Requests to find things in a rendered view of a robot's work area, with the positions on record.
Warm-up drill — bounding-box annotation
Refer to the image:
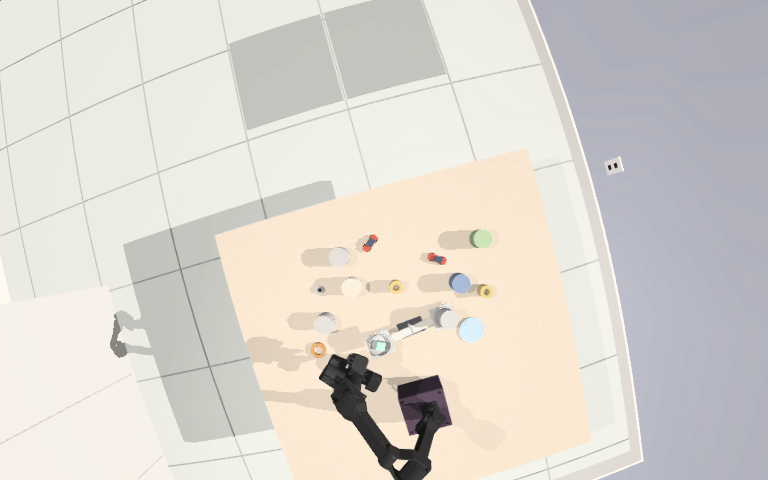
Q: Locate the light green cylinder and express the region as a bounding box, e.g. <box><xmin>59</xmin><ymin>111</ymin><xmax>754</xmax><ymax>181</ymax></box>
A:
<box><xmin>469</xmin><ymin>229</ymin><xmax>492</xmax><ymax>249</ymax></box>

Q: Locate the orange ring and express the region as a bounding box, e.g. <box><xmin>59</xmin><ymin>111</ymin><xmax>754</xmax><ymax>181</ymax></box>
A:
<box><xmin>310</xmin><ymin>342</ymin><xmax>326</xmax><ymax>358</ymax></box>

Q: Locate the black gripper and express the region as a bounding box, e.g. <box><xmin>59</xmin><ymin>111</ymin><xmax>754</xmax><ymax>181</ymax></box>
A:
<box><xmin>327</xmin><ymin>354</ymin><xmax>382</xmax><ymax>393</ymax></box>

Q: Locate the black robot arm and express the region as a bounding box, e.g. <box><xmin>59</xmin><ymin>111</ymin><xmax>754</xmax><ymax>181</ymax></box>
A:
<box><xmin>319</xmin><ymin>353</ymin><xmax>447</xmax><ymax>480</ymax></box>

